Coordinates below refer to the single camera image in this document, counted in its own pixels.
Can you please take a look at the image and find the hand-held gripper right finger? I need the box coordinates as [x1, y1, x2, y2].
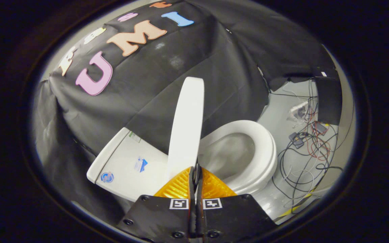
[194, 165, 278, 243]

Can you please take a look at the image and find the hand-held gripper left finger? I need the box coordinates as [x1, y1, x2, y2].
[117, 166, 197, 243]

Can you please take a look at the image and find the white toilet lid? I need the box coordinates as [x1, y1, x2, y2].
[166, 77, 205, 181]

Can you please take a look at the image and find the white toilet bowl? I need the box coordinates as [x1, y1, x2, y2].
[199, 132, 276, 203]

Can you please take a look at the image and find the yellow strip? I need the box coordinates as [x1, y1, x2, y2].
[277, 194, 316, 218]

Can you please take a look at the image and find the grey power adapter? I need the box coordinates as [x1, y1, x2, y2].
[288, 132, 306, 149]

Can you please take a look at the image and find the small dark electronic module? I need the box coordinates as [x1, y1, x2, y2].
[313, 121, 329, 135]

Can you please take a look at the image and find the clear plastic packet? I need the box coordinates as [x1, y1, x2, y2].
[286, 101, 310, 122]

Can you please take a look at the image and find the black backdrop cloth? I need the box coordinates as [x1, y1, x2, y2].
[34, 0, 342, 223]

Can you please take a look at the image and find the black box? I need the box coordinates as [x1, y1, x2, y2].
[314, 76, 343, 125]

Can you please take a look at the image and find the tangle of black cables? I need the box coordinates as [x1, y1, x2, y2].
[270, 79, 345, 211]

